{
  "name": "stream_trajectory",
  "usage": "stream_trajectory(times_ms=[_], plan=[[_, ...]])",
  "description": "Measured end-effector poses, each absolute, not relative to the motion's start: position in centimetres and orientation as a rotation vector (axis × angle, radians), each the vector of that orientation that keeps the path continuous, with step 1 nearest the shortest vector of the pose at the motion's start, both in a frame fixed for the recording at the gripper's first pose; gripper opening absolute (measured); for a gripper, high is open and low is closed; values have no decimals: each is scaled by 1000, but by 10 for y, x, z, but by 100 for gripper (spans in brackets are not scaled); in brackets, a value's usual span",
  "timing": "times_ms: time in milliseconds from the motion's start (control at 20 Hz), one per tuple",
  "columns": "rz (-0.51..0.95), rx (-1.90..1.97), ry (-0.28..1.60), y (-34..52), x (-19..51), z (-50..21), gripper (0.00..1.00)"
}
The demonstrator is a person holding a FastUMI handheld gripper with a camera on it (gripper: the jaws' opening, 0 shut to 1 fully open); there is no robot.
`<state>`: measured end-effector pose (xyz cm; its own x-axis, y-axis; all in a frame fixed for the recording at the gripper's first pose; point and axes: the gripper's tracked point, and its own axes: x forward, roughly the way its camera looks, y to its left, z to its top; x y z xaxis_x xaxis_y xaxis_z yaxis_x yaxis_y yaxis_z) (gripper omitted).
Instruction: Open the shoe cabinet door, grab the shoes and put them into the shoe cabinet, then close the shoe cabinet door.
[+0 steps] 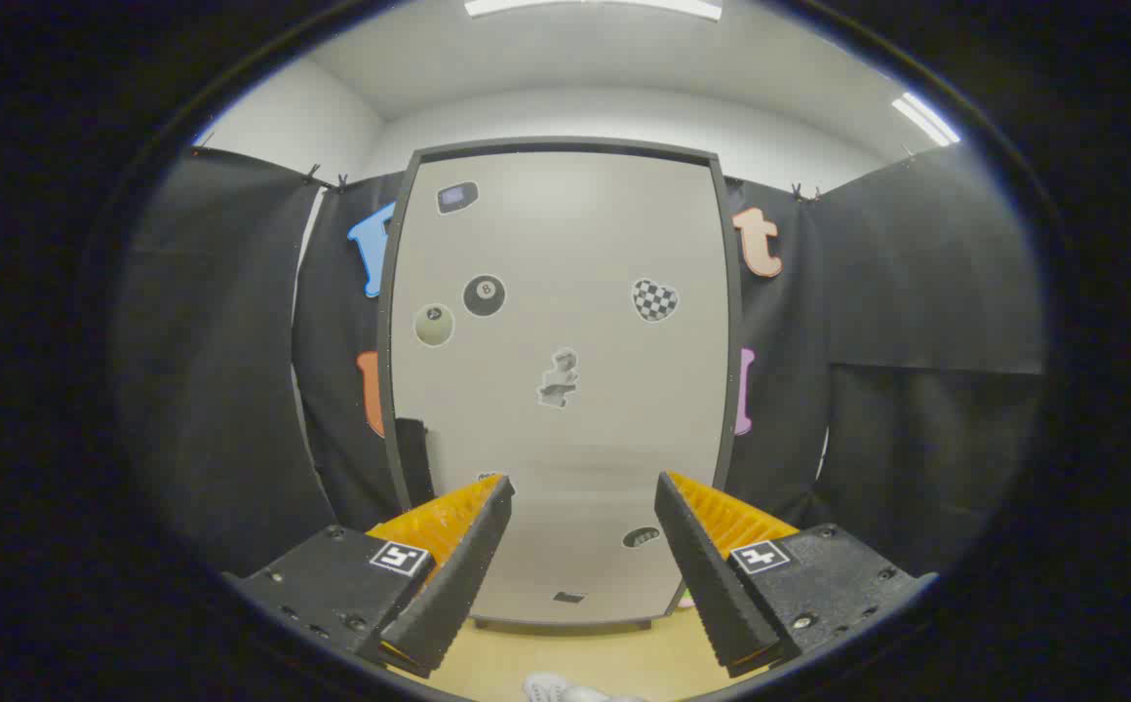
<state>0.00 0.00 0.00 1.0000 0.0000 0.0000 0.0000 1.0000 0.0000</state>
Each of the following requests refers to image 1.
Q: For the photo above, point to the short ceiling light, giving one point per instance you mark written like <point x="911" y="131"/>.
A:
<point x="926" y="119"/>

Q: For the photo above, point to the long ceiling light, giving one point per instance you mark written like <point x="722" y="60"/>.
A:
<point x="585" y="5"/>

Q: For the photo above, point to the black backdrop cloth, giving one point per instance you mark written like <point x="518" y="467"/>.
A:
<point x="916" y="292"/>

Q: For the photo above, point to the white shoe with striped side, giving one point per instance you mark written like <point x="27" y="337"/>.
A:
<point x="556" y="688"/>

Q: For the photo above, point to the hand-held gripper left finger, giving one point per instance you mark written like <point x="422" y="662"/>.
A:
<point x="458" y="585"/>

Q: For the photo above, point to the grey shoe cabinet door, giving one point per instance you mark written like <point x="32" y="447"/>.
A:
<point x="565" y="244"/>

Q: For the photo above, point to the dark grey shoe cabinet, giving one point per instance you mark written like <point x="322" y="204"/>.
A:
<point x="565" y="143"/>

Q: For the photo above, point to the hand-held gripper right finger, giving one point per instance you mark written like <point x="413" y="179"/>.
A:
<point x="707" y="585"/>

